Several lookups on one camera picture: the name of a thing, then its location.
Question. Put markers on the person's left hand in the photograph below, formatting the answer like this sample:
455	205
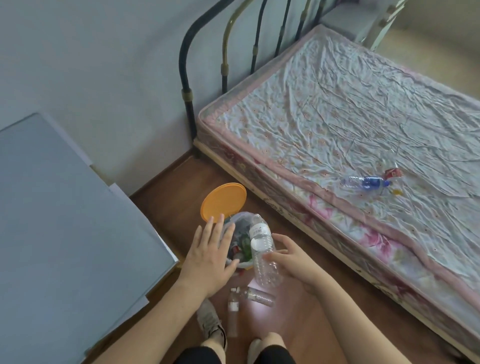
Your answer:
204	264

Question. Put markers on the person's right hand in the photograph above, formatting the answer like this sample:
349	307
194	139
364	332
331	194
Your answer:
298	264

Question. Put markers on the person's left thumb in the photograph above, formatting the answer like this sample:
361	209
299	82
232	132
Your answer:
233	267

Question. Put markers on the person's left middle finger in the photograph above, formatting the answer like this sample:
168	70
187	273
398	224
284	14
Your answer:
212	232

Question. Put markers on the person's left little finger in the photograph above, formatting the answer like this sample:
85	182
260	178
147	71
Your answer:
195	243

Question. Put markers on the person's right thumb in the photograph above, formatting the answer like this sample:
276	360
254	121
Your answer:
274	256

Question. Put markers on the large clear plastic bottle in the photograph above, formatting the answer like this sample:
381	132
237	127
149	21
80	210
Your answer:
262	240

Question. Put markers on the person's right forearm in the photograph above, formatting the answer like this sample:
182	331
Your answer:
356	326

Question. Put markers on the person's left forearm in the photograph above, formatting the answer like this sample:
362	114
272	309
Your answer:
153	326

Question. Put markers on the small trash bin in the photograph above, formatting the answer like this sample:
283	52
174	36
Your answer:
245	265

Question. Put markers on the red can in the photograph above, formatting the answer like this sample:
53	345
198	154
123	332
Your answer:
234	250

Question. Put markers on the green bottle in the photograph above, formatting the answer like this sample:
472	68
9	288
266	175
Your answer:
246	245

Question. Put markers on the clear plastic bin liner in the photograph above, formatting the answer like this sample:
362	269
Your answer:
240	221

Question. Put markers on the orange round bin lid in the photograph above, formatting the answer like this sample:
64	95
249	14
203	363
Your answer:
223	201

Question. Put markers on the small clear plastic bottle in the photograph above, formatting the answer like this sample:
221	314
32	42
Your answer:
258	296
233	311

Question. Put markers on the person's left grey shoe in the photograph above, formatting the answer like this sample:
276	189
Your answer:
210	320

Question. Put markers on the person's grey shoe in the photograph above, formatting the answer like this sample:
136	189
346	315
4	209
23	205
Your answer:
210	320
254	348

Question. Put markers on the person's left leg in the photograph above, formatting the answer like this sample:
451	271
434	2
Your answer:
213	342

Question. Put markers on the person's leg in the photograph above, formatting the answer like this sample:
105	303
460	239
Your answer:
272	339
213	342

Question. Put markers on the person's right leg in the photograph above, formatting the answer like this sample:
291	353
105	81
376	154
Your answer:
272	339

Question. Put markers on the person's right grey shoe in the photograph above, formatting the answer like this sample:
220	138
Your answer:
254	348

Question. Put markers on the person's black shorts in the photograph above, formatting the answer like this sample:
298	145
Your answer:
275	355

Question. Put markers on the blue label plastic bottle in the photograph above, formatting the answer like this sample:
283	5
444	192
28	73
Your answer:
365	182

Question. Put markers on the white desk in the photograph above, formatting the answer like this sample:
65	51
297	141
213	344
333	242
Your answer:
67	243

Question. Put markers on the red small packet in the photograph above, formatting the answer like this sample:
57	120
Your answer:
393	173

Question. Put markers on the floral mattress with plastic cover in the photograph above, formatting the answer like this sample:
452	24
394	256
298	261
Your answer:
337	123

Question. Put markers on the black metal bed headboard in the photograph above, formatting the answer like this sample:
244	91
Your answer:
225	67

